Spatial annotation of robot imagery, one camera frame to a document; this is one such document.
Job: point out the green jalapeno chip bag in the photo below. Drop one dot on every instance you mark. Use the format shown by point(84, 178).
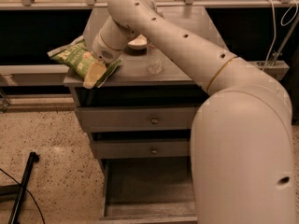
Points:
point(76, 56)

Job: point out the black metal stand leg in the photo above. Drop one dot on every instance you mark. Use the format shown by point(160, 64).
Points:
point(15, 192)

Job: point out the grey middle drawer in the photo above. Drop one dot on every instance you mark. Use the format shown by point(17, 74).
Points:
point(141, 144)

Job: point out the grey wooden drawer cabinet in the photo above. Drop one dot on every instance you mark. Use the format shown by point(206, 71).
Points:
point(133, 85)

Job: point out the white paper bowl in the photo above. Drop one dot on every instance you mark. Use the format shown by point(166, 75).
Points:
point(138, 43)

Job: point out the metal window railing frame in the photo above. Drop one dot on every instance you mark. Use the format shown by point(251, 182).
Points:
point(29, 28)

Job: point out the clear plastic water bottle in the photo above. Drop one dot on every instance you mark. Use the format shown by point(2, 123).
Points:
point(155, 65)

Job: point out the grey open bottom drawer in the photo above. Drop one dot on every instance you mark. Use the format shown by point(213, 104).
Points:
point(148, 191)

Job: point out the grey top drawer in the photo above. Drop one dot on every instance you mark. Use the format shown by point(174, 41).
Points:
point(135, 118)

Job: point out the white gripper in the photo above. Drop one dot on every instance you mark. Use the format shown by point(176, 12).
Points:
point(101, 51)

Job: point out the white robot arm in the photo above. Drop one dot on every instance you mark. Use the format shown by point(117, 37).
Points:
point(241, 139)

